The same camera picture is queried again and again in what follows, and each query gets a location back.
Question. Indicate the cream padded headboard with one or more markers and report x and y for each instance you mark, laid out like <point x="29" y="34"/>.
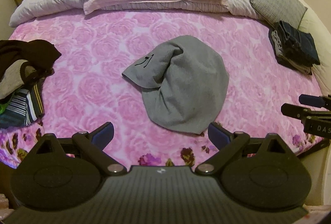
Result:
<point x="310" y="23"/>

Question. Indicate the dark brown garment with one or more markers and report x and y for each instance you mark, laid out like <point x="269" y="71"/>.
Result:
<point x="41" y="54"/>

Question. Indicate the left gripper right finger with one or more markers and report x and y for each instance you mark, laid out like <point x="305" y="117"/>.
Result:
<point x="229" y="146"/>

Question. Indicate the grey folded garment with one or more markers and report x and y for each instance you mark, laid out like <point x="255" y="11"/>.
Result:
<point x="283" y="58"/>

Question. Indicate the striped garment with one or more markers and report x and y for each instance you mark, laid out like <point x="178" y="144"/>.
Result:
<point x="25" y="107"/>

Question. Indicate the grey garment in pile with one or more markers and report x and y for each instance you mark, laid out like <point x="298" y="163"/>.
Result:
<point x="16" y="75"/>

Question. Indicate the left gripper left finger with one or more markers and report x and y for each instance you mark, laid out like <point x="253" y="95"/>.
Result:
<point x="91" y="146"/>

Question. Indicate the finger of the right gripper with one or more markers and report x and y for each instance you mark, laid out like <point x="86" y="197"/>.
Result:
<point x="310" y="100"/>
<point x="294" y="111"/>

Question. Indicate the dark navy folded garment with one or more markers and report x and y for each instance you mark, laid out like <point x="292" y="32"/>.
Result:
<point x="300" y="44"/>

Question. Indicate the grey T-shirt black print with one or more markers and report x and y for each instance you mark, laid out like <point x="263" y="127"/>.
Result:
<point x="183" y="83"/>

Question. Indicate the grey woven cushion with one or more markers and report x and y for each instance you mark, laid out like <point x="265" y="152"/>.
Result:
<point x="274" y="11"/>

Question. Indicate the white striped duvet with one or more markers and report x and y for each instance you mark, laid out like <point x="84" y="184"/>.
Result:
<point x="30" y="9"/>

